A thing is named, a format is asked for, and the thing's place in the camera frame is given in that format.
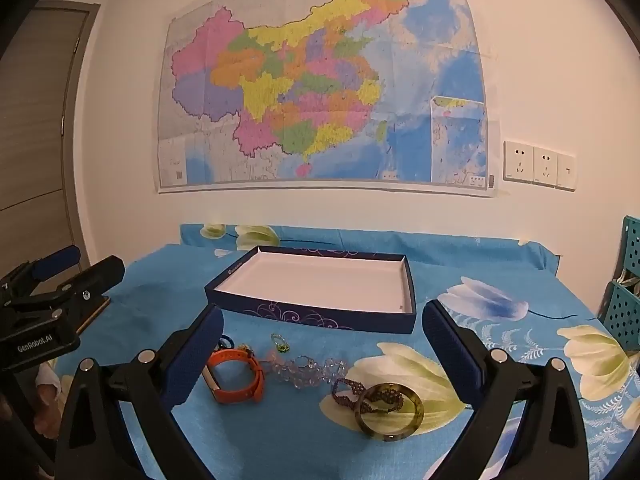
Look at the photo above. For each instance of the person's left hand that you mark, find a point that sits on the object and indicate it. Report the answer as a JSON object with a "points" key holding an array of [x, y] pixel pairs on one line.
{"points": [[49, 400]]}

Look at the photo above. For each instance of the green-brown bangle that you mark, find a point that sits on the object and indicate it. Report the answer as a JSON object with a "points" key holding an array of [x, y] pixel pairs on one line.
{"points": [[365, 425]]}

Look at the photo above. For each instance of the dark blue box tray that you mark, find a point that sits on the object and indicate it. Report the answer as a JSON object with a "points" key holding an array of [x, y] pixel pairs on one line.
{"points": [[320, 280]]}

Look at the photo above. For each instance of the blue floral tablecloth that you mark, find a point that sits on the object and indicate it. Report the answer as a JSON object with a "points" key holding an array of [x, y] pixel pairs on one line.
{"points": [[500, 320]]}

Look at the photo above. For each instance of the grey-brown door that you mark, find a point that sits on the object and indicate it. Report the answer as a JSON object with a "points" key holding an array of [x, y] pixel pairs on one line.
{"points": [[35, 135]]}

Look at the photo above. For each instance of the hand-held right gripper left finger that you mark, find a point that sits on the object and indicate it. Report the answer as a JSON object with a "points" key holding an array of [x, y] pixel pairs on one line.
{"points": [[197, 355]]}

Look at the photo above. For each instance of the colourful wall map poster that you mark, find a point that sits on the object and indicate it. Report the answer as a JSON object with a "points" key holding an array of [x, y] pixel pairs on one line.
{"points": [[320, 85]]}

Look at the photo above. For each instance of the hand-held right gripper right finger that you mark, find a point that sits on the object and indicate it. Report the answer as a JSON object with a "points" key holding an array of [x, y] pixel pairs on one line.
{"points": [[445, 350]]}

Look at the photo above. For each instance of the white wall socket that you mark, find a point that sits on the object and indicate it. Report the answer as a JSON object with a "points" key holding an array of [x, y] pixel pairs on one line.
{"points": [[545, 166], [517, 161]]}

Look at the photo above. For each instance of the orange smartwatch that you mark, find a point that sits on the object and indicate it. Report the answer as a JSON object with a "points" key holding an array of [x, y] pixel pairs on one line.
{"points": [[250, 385]]}

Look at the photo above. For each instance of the teal perforated rack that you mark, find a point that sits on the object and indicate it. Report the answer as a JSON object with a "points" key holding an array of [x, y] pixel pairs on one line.
{"points": [[622, 310]]}

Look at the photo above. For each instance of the white wall switch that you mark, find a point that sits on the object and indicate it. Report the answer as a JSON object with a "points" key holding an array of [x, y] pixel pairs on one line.
{"points": [[566, 172]]}

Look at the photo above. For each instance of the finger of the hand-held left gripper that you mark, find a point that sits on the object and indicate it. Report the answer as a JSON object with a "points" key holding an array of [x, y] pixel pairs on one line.
{"points": [[55, 258], [95, 275]]}

